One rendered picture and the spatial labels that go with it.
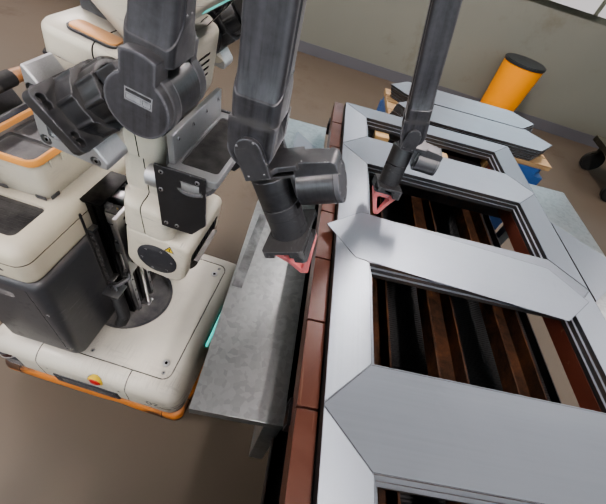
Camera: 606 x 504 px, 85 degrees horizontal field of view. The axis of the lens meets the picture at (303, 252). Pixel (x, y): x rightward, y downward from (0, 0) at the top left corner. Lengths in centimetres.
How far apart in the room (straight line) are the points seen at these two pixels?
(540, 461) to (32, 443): 147
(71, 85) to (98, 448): 125
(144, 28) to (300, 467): 62
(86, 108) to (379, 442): 65
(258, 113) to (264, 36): 7
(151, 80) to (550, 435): 87
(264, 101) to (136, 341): 106
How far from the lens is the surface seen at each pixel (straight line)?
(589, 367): 108
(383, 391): 69
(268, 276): 96
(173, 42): 42
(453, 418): 75
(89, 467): 152
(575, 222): 176
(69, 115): 53
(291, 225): 49
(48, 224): 96
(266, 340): 86
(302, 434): 65
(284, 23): 37
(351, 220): 93
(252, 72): 39
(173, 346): 129
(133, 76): 43
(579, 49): 495
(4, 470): 160
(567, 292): 117
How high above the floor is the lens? 145
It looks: 48 degrees down
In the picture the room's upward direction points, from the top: 18 degrees clockwise
